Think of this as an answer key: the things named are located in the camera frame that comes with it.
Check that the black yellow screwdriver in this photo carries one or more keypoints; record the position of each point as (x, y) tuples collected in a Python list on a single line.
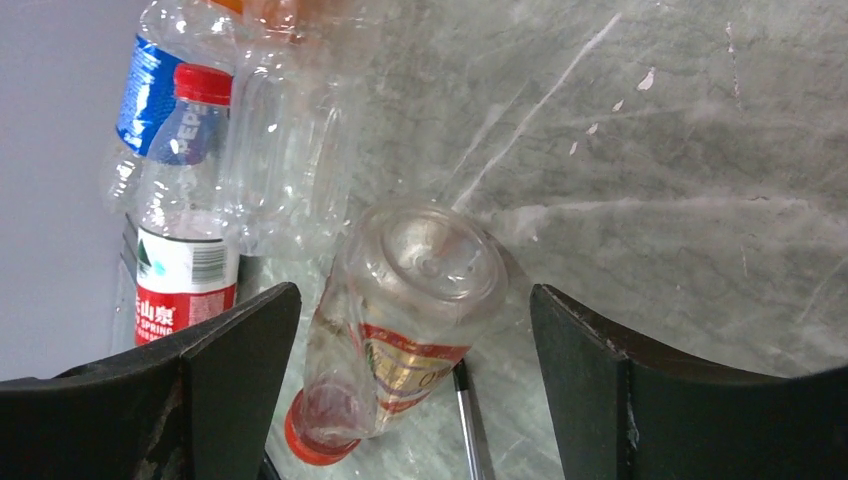
[(475, 442)]

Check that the clear bottle by left arm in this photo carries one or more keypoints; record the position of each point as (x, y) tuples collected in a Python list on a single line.
[(288, 149)]

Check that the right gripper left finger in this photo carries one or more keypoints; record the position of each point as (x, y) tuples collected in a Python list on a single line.
[(197, 404)]

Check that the red label water bottle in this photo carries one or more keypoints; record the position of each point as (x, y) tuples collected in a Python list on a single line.
[(186, 271)]

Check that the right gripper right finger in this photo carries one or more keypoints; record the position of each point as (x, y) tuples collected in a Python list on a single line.
[(626, 406)]

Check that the orange label bottle left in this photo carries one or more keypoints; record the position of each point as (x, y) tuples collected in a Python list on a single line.
[(287, 18)]

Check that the red cap clear bottle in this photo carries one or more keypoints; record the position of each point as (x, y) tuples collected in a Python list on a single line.
[(411, 289)]

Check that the blue cap bottle left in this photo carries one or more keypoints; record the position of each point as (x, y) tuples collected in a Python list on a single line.
[(169, 33)]

